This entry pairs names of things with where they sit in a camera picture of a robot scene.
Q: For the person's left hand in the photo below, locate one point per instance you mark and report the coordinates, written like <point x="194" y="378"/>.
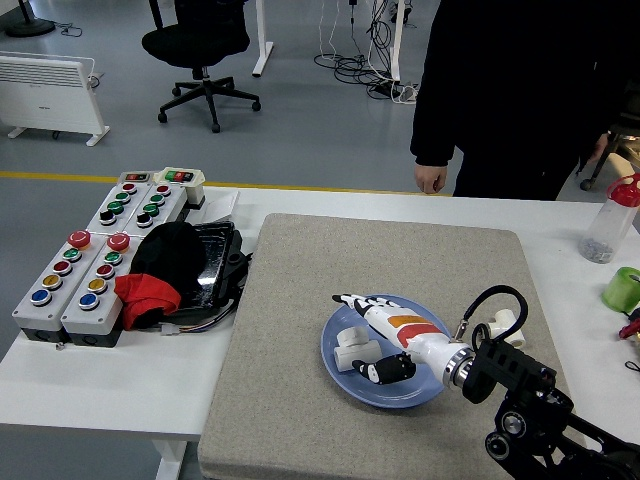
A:
<point x="599" y="147"/>

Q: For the person's right hand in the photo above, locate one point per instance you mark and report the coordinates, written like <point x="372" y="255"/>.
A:
<point x="430" y="179"/>

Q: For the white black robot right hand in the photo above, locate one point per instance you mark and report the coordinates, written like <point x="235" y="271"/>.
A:
<point x="415" y="332"/>

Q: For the large white pipe tee fitting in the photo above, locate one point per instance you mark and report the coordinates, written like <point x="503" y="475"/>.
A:
<point x="350" y="345"/>

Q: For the clear bottle red cap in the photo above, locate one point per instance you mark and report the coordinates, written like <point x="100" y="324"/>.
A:
<point x="607" y="225"/>

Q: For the small white tee metal thread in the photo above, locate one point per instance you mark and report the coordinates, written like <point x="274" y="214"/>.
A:
<point x="505" y="325"/>

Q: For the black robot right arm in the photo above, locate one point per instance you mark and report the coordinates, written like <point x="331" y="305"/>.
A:
<point x="520" y="370"/>

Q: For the blue round plate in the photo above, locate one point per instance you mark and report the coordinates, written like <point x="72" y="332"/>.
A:
<point x="360" y="390"/>

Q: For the black rolling chair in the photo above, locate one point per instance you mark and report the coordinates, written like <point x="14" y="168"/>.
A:
<point x="622" y="135"/>

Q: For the grey-brown table mat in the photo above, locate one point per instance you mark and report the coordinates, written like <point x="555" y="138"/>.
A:
<point x="310" y="280"/>

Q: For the person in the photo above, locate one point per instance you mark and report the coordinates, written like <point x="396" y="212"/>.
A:
<point x="500" y="75"/>

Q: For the white desk leg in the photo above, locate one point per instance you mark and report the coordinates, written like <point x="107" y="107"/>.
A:
<point x="261" y="50"/>
<point x="396" y="45"/>

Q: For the green tape roll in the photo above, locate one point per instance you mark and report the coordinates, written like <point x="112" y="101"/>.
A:
<point x="619" y="290"/>

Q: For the white paper sheet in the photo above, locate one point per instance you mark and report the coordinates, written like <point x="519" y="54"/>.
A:
<point x="220" y="207"/>

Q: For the black glossy tray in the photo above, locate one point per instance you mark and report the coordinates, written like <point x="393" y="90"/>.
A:
<point x="215" y="260"/>

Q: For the black cloth cap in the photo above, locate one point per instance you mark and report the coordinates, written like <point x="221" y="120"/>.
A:
<point x="167" y="255"/>

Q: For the black office chair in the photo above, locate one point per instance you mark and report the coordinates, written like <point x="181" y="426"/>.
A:
<point x="195" y="45"/>

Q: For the red cloth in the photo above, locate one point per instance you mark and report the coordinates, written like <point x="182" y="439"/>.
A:
<point x="145" y="300"/>

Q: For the four-button control box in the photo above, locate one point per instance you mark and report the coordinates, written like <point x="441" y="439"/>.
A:
<point x="117" y="205"/>
<point x="155" y="205"/>

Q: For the white table leg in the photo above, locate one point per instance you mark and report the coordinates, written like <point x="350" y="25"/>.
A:
<point x="170" y="460"/>

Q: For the five-button control box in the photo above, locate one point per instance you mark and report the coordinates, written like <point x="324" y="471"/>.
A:
<point x="97" y="300"/>
<point x="50" y="285"/>

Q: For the white panel heater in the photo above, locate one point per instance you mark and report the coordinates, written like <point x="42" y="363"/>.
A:
<point x="45" y="95"/>

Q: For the black round stand base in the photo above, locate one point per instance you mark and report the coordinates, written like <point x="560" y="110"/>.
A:
<point x="30" y="26"/>

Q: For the cream green-red switch box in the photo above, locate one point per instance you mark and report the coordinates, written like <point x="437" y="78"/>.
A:
<point x="182" y="180"/>

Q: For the small grey switch box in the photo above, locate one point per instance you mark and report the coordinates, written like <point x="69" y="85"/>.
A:
<point x="136" y="177"/>

